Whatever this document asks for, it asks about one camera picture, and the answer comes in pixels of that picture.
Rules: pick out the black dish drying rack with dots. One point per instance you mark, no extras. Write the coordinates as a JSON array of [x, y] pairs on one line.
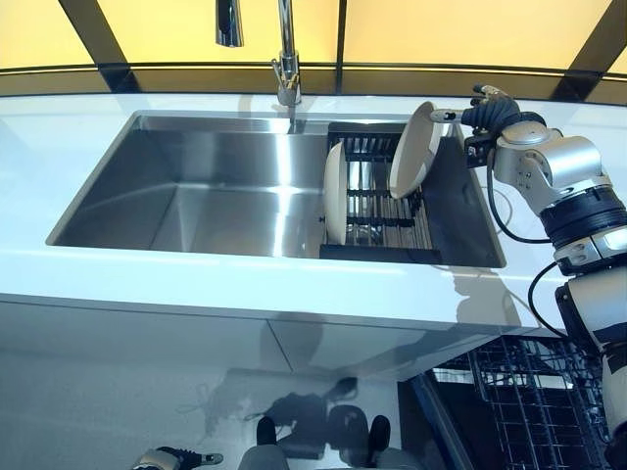
[[377, 210]]

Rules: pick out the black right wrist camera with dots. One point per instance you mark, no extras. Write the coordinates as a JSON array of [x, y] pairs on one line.
[[480, 152]]

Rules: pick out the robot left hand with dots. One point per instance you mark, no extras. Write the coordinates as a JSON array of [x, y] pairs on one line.
[[171, 460]]

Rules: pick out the silver robot right leg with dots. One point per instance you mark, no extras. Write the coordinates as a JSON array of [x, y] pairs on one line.
[[397, 463]]

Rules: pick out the metal sink drain strainer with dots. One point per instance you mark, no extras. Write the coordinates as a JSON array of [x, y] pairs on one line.
[[360, 233]]

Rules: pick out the black robot foot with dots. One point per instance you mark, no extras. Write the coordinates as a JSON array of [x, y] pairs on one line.
[[267, 432], [379, 431]]

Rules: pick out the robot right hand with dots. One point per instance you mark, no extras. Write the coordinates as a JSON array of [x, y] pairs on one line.
[[492, 115]]

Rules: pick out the silver robot left leg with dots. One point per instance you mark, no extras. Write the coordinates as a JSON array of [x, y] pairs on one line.
[[264, 461]]

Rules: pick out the cream ceramic plate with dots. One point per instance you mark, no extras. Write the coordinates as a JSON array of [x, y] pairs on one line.
[[411, 152], [335, 196]]

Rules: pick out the stainless steel sink basin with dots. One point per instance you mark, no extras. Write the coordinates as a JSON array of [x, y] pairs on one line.
[[196, 196]]

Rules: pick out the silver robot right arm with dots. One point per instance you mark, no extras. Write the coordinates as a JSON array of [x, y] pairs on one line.
[[563, 161]]

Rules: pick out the black robot right foot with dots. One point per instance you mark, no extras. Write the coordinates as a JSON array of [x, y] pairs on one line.
[[379, 431]]

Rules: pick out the silver robot leg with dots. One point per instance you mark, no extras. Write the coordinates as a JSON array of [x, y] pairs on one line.
[[397, 463], [264, 461]]

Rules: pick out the chrome gooseneck kitchen faucet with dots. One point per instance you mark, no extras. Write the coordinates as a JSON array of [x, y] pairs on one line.
[[289, 59]]

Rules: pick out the black robot left foot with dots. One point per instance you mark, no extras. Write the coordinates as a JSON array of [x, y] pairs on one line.
[[267, 432]]

